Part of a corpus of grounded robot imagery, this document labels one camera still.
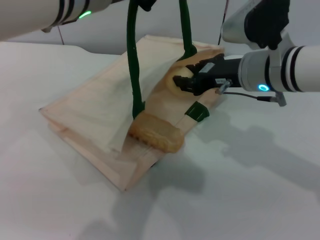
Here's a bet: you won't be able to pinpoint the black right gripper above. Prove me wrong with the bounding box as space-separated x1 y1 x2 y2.
173 53 244 98

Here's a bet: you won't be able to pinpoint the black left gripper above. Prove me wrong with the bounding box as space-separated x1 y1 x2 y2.
136 0 156 12

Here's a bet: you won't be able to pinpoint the round egg yolk pastry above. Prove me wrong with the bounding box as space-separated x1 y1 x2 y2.
167 66 195 98

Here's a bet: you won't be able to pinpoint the long orange striped bread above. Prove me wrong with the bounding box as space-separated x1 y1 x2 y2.
127 112 185 154

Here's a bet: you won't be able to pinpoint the beige tote bag green handles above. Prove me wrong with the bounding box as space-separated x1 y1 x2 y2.
38 0 226 192

